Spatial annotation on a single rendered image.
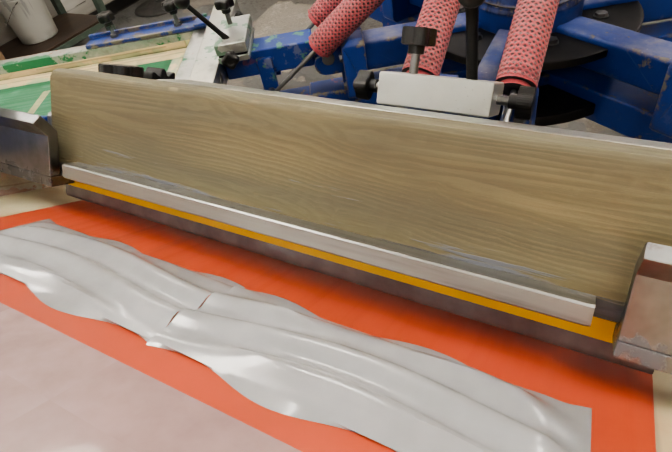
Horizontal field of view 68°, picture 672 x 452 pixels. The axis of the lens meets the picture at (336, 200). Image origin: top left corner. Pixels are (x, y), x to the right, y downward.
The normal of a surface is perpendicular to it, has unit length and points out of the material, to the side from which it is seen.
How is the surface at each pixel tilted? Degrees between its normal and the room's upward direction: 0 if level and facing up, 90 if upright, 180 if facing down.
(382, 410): 3
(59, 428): 30
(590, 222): 58
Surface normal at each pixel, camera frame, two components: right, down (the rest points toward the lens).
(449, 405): -0.23, -0.71
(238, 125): -0.47, 0.18
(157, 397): 0.09, -0.96
